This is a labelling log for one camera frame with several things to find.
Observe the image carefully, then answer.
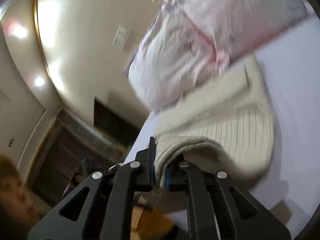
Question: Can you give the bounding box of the beige cable knit sweater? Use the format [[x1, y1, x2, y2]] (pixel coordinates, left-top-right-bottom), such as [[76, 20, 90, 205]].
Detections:
[[154, 55, 274, 192]]

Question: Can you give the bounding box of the person's face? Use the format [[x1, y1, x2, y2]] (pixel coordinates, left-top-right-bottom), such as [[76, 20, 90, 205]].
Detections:
[[1, 154, 37, 231]]

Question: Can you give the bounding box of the dark bedside cabinet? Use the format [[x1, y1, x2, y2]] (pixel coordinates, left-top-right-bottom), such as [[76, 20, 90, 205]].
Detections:
[[94, 98, 139, 146]]

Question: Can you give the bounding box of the pink floral left pillow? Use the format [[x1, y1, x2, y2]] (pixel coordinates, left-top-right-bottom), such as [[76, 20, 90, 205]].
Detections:
[[124, 8, 219, 112]]

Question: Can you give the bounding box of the pink floral pillow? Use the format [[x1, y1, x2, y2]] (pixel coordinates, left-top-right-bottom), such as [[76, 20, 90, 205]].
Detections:
[[154, 0, 314, 60], [124, 8, 219, 112]]

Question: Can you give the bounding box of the lavender bed sheet mattress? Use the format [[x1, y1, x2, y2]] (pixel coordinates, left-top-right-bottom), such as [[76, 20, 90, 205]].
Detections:
[[123, 17, 320, 239]]

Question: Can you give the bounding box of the pink floral right pillow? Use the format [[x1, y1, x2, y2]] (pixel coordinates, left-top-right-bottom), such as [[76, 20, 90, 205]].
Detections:
[[154, 0, 314, 60]]

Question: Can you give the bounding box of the white wall switch plate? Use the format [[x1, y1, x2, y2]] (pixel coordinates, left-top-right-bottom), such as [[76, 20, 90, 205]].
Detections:
[[112, 24, 131, 50]]

